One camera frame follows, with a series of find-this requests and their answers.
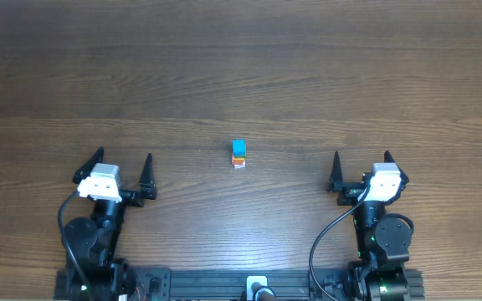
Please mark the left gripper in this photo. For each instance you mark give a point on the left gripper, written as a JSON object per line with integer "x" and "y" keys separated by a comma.
{"x": 134, "y": 197}

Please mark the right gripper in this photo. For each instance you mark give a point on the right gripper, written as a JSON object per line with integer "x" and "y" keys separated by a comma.
{"x": 352, "y": 194}

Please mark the orange cube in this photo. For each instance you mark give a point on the orange cube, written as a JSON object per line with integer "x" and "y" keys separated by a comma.
{"x": 237, "y": 160}

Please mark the blue cube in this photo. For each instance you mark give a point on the blue cube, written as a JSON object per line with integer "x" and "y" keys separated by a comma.
{"x": 239, "y": 147}

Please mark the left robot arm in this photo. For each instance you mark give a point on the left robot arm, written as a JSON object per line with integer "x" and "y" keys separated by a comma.
{"x": 92, "y": 242}

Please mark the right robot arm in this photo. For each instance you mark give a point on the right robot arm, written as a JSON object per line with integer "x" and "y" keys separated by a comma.
{"x": 385, "y": 242}

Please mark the white cube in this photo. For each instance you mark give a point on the white cube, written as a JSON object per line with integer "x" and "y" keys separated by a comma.
{"x": 239, "y": 166}

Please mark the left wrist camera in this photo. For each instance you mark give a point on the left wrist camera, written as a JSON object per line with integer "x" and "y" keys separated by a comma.
{"x": 101, "y": 184}

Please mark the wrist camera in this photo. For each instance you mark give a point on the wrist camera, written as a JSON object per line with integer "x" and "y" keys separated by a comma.
{"x": 384, "y": 183}
{"x": 101, "y": 184}

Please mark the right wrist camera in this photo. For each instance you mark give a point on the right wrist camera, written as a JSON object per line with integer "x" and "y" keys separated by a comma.
{"x": 384, "y": 183}

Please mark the mounting rail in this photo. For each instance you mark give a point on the mounting rail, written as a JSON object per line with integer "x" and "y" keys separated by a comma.
{"x": 216, "y": 284}

